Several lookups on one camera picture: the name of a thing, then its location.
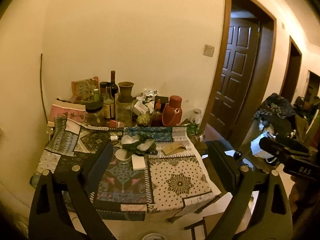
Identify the dark wine bottle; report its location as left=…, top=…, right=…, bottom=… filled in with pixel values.
left=110, top=70, right=119, bottom=99

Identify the patchwork patterned tablecloth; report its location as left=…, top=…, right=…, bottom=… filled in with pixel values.
left=30, top=117, right=220, bottom=221

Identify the glass jar white lid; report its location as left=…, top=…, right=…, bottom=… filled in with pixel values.
left=191, top=108, right=202, bottom=125

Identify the brown ceramic vase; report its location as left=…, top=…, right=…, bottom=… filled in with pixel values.
left=118, top=81, right=134, bottom=103

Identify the clear bowl on floor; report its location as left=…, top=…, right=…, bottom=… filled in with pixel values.
left=142, top=233, right=167, bottom=240

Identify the pink patterned box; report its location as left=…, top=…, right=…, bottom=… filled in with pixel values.
left=47, top=99, right=86, bottom=127

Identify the small white box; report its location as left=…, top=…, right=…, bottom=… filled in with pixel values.
left=133, top=101, right=149, bottom=116

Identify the dark wooden door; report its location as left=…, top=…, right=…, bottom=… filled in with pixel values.
left=208, top=18, right=259, bottom=138

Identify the crumpled green white trash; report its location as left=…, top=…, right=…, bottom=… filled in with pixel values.
left=121, top=134, right=158, bottom=157

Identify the green leafy plant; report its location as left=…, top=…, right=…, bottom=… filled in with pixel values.
left=187, top=123, right=199, bottom=136

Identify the patterned picture frame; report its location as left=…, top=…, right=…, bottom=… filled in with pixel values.
left=71, top=76, right=99, bottom=102

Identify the yellow label liquor bottle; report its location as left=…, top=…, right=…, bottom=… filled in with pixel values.
left=103, top=86, right=115, bottom=119

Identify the red pink packet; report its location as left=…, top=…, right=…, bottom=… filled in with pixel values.
left=107, top=120, right=125, bottom=128

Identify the green custard apple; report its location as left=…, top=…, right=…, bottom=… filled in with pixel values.
left=136, top=113, right=151, bottom=127

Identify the wall light switch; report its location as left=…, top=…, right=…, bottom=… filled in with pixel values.
left=203, top=44, right=215, bottom=57

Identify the brown paper piece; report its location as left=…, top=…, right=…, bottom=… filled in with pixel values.
left=162, top=141, right=189, bottom=155

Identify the red thermos jug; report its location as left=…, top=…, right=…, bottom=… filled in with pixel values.
left=162, top=95, right=182, bottom=127

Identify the white plastic bag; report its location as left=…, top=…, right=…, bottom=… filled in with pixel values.
left=249, top=129, right=277, bottom=162

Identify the white rectangular box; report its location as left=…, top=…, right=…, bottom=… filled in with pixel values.
left=131, top=154, right=145, bottom=171

